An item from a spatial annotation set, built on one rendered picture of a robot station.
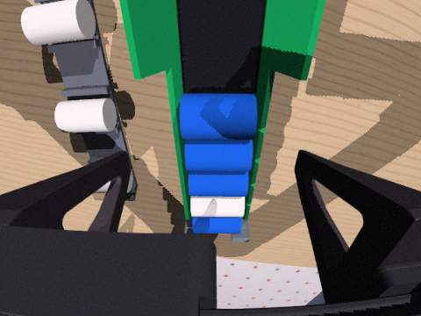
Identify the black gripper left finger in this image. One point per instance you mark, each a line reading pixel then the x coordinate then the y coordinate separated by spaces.
pixel 43 204

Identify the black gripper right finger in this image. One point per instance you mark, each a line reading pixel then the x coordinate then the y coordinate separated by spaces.
pixel 391 231

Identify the blue cylinder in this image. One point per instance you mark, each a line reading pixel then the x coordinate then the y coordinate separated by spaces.
pixel 216 225
pixel 218 183
pixel 218 155
pixel 210 116

